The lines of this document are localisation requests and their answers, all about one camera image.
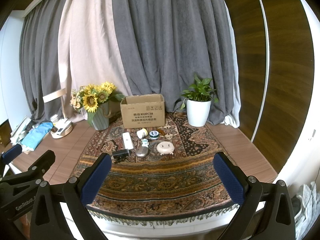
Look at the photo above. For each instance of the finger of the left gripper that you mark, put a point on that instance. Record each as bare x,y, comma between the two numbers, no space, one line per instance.
9,156
39,168

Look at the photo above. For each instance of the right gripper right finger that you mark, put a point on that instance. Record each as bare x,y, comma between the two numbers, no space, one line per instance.
242,191

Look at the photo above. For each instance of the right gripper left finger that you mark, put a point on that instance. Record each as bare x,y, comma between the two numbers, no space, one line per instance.
81,191

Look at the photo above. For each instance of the white remote control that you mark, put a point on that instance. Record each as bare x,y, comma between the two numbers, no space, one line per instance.
128,144

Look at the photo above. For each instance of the silver computer mouse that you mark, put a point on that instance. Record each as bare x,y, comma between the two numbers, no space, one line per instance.
142,152

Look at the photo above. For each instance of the small astronaut figurine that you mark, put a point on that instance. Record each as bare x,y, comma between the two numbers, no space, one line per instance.
144,142

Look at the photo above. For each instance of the white round creature toy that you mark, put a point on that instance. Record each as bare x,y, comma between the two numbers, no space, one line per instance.
165,148

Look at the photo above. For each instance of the round blue tin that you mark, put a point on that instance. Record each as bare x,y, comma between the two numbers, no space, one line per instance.
154,135

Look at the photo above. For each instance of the blue cloth bag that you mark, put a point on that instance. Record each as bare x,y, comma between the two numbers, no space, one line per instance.
35,136

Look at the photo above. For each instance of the green ribbed vase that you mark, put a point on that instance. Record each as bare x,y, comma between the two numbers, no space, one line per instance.
99,120

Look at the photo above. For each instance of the patterned oriental rug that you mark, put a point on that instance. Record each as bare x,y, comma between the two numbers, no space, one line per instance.
166,188

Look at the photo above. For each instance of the white plant pot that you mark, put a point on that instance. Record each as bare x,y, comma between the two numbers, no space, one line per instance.
197,112

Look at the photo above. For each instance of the sunflower bouquet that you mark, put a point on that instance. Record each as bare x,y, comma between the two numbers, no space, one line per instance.
91,96

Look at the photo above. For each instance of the brown wooden comb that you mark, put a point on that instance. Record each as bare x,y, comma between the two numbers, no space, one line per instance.
161,132

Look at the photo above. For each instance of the brown cardboard box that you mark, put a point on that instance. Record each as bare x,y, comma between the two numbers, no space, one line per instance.
143,111

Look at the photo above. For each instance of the green potted plant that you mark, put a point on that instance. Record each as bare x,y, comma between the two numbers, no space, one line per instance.
200,91

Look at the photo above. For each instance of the beige curtain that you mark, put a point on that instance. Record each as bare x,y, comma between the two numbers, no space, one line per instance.
88,51

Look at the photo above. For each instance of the grey curtain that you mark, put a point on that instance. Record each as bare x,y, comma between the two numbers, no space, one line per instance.
162,43

